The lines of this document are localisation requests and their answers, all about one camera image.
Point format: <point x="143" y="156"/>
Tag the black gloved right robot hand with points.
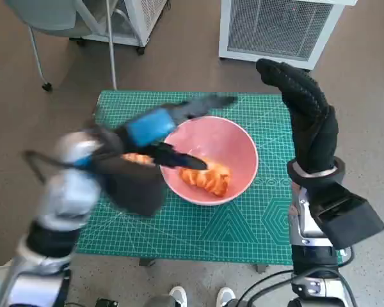
<point x="316" y="134"/>

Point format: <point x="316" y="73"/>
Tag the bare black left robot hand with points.
<point x="150" y="128"/>

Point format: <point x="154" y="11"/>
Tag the round toy bread bun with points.
<point x="136" y="157"/>

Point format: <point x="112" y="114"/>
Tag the pink bowl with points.
<point x="224" y="140"/>

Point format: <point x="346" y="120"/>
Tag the long orange toy bread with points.
<point x="208" y="179"/>

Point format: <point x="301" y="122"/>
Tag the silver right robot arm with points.
<point x="313" y="256"/>

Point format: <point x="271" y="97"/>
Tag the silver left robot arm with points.
<point x="67" y="198"/>

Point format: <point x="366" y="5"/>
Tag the white metal pole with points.
<point x="111" y="48"/>

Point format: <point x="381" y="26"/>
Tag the green cutting mat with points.
<point x="179" y="230"/>

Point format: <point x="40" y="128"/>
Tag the white unit with mesh grille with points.
<point x="275" y="28"/>

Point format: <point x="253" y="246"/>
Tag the grey chair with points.
<point x="51" y="14"/>

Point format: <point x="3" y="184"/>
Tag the white shoe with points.
<point x="225" y="295"/>
<point x="178" y="295"/>

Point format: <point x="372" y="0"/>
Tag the small black box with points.
<point x="106" y="302"/>

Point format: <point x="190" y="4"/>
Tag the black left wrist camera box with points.
<point x="134" y="188"/>

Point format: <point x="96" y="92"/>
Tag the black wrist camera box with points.
<point x="358" y="220"/>
<point x="134" y="188"/>

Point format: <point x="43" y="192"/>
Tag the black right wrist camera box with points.
<point x="358" y="220"/>

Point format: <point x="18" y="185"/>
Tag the black table bracket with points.
<point x="147" y="262"/>
<point x="261" y="268"/>

